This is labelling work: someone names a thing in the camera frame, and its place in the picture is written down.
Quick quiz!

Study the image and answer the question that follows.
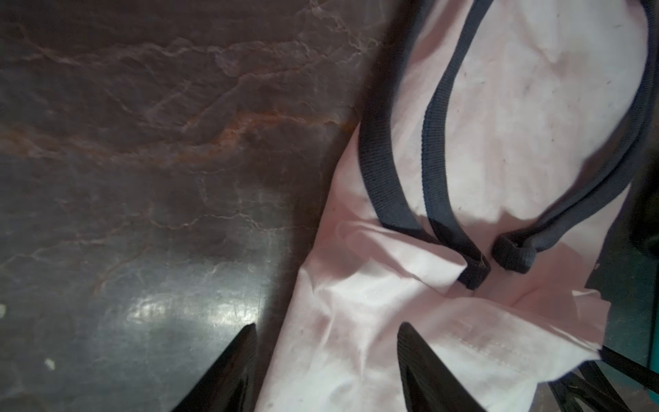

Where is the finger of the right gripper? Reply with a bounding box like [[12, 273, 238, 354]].
[[548, 347, 658, 412]]

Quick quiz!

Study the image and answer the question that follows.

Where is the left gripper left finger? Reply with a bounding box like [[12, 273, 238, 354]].
[[173, 324, 257, 412]]

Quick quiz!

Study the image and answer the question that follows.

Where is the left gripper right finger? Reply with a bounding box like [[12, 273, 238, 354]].
[[396, 322, 484, 412]]

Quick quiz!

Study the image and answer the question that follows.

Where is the white tank top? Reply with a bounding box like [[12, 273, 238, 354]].
[[256, 1, 657, 411]]

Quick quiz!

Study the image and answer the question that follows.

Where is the teal plastic basket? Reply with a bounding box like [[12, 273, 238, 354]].
[[588, 200, 657, 367]]

